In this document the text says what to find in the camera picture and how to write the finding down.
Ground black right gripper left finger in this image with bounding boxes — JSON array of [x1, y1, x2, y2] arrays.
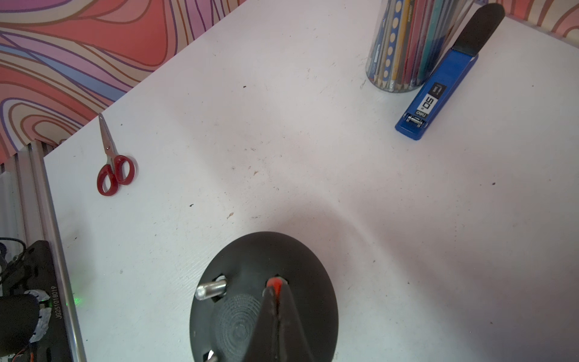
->
[[243, 287, 278, 362]]

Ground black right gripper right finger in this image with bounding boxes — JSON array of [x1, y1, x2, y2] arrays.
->
[[277, 284, 315, 362]]

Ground red screw protection sleeve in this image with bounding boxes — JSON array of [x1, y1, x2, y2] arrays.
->
[[266, 276, 284, 300]]

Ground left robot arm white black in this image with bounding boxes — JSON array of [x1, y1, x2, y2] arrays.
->
[[1, 240, 73, 361]]

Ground black dome with screws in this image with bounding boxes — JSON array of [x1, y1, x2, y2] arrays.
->
[[189, 232, 339, 361]]

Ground blue stapler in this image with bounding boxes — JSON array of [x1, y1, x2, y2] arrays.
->
[[395, 3, 505, 140]]

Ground clear pencil holder with pencils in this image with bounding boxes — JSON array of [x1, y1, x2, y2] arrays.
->
[[366, 0, 473, 93]]

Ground red handled scissors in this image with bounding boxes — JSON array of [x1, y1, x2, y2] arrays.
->
[[96, 113, 137, 197]]

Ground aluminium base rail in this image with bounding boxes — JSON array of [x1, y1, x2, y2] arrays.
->
[[1, 141, 86, 361]]

